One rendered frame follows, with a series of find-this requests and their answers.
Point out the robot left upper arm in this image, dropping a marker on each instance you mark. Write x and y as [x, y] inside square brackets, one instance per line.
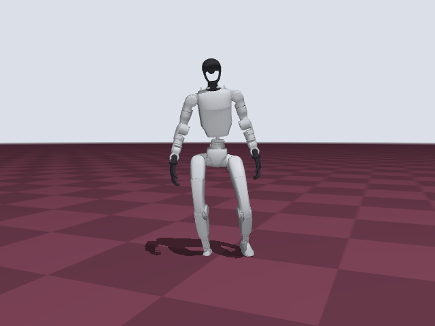
[238, 98]

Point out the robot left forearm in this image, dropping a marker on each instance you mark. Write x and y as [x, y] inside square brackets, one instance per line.
[250, 138]

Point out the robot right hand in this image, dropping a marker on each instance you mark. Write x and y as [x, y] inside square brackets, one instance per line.
[172, 163]

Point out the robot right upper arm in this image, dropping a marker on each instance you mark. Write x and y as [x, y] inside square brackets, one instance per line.
[186, 113]

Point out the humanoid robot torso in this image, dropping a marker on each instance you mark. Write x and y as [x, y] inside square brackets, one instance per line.
[214, 109]

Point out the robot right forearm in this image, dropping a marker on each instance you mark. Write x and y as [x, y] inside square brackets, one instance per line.
[177, 143]

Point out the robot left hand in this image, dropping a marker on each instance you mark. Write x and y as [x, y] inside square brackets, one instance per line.
[258, 164]

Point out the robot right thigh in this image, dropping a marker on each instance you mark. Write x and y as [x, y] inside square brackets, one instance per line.
[197, 175]

